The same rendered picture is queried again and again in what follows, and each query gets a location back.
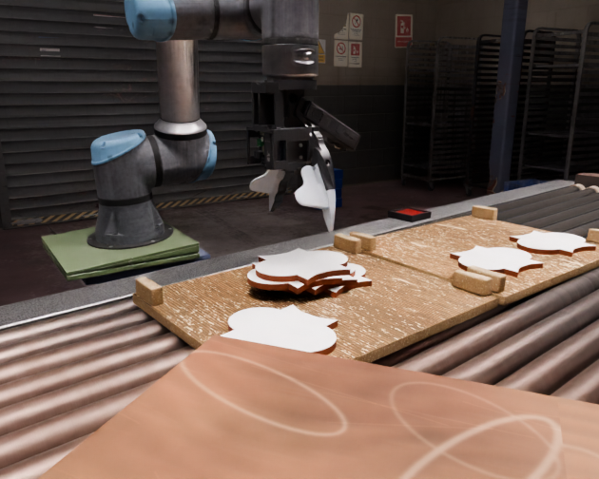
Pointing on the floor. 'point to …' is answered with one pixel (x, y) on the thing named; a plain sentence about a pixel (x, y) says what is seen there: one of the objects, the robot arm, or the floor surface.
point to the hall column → (507, 93)
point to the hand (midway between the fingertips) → (302, 221)
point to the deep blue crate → (521, 183)
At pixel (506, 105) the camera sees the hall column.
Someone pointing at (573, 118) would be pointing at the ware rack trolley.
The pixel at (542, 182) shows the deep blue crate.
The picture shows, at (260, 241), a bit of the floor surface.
